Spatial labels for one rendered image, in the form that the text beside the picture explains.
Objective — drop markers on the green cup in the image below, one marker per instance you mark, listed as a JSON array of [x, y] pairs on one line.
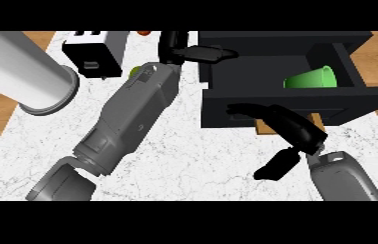
[[312, 78]]

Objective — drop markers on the black and white appliance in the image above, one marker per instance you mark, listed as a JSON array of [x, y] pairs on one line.
[[96, 53]]

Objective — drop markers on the small green object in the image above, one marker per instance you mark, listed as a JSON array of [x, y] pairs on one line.
[[135, 71]]

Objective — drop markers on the small orange object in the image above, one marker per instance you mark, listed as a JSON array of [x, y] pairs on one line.
[[143, 32]]

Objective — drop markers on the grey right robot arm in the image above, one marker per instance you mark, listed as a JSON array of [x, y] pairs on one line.
[[341, 178]]

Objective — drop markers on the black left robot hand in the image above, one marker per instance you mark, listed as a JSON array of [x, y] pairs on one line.
[[197, 53]]

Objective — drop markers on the white cylindrical container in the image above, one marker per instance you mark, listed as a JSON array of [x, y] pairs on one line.
[[34, 78]]

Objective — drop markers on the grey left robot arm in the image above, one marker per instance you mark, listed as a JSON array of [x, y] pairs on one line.
[[133, 111]]

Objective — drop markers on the dark grey open drawer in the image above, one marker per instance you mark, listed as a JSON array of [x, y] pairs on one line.
[[275, 84]]

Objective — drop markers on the wooden cabinet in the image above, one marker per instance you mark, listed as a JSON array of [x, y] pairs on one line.
[[366, 59]]

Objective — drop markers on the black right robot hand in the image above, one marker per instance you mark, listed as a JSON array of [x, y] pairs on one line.
[[290, 128]]

